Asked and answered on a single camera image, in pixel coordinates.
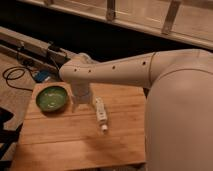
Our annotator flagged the dark chair at left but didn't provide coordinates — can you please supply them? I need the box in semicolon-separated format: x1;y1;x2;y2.
0;107;22;171

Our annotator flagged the blue box on floor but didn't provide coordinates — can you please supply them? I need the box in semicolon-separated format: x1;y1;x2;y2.
34;70;50;83

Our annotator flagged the black device on rail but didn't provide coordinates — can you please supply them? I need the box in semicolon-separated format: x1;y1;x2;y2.
47;42;67;56

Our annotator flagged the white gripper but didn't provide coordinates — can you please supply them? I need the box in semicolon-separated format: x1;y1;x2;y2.
71;83;95;112

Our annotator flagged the white plastic bottle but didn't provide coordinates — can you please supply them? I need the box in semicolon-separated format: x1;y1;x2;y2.
95;97;108;132

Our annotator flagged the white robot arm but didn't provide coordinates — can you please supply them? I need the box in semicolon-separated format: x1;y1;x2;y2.
59;49;213;171

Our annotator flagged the black cable loop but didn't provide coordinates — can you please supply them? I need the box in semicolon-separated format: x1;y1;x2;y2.
2;65;34;92

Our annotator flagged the green ceramic bowl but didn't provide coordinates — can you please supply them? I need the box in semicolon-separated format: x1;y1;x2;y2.
36;86;68;112

